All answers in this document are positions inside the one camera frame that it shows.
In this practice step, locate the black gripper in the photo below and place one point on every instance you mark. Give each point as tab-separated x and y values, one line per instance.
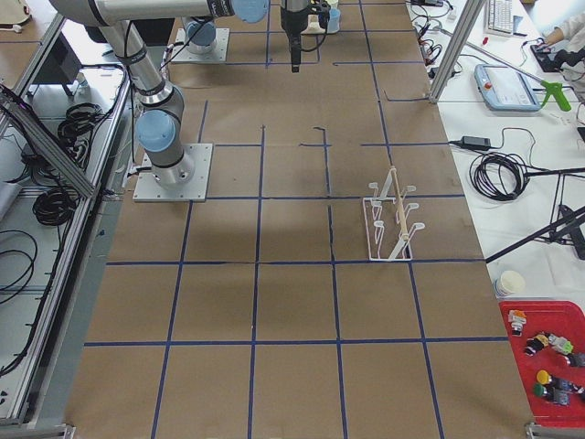
292	18

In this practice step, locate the white keyboard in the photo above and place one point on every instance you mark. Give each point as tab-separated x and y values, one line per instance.
498	17

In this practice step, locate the white paper cup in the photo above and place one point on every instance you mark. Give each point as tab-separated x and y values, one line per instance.
509	282

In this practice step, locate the red parts tray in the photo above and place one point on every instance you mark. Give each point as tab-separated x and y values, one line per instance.
547	340

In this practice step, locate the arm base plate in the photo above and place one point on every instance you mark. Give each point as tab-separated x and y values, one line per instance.
215	53
186	181

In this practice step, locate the light blue plastic cup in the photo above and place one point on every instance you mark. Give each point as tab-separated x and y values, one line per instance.
333	25

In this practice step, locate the blue teach pendant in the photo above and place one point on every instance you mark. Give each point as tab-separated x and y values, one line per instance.
504	89

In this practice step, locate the cream plastic tray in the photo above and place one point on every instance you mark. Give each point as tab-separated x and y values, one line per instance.
313	27

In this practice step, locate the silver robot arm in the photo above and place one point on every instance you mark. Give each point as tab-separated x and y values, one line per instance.
200	34
158	128

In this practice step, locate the green handled reach tool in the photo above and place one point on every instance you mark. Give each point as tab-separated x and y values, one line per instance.
543	89

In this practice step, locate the black power adapter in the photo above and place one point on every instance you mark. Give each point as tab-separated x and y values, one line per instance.
475	143

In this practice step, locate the aluminium frame post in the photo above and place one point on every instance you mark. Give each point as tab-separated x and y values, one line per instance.
463	28

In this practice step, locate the white wire cup rack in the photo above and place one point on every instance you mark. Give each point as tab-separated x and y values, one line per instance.
389	231

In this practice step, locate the person in white shirt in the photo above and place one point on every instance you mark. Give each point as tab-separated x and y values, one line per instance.
570	58

